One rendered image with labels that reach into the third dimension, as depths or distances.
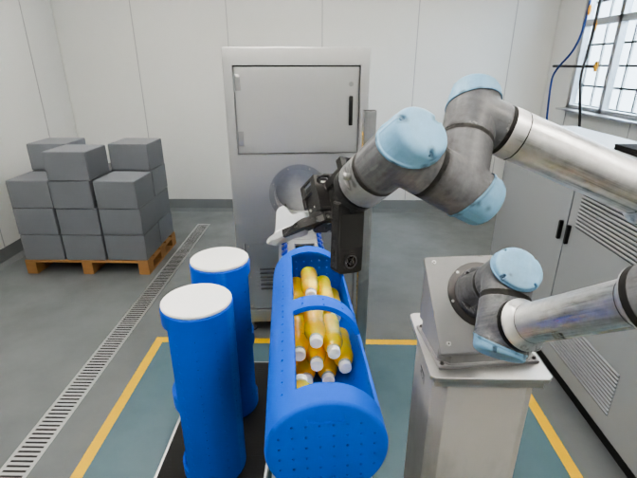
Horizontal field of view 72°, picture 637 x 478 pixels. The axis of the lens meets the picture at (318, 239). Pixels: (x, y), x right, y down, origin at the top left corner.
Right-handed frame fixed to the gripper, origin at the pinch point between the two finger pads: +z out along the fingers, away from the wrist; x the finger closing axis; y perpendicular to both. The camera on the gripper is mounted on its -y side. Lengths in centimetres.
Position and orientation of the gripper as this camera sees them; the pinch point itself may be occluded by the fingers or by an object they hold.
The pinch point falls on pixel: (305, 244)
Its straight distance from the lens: 80.5
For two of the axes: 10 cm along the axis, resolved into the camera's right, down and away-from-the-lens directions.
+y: -2.0, -9.4, 2.8
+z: -4.4, 3.4, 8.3
